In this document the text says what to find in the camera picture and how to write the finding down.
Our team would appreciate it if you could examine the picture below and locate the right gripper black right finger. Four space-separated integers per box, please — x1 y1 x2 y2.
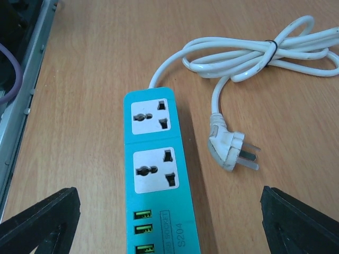
260 186 338 253

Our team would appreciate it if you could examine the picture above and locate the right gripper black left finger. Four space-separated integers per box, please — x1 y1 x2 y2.
1 187 81 253

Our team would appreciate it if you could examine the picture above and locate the teal power strip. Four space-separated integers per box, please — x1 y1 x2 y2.
123 87 201 253

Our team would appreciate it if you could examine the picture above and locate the aluminium front rail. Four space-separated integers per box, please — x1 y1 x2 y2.
1 1 59 211

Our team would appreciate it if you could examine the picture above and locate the white coiled teal-strip cable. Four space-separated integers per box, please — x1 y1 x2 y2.
148 15 339 173

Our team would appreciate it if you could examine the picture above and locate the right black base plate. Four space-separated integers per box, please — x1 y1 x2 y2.
0 0 44 88

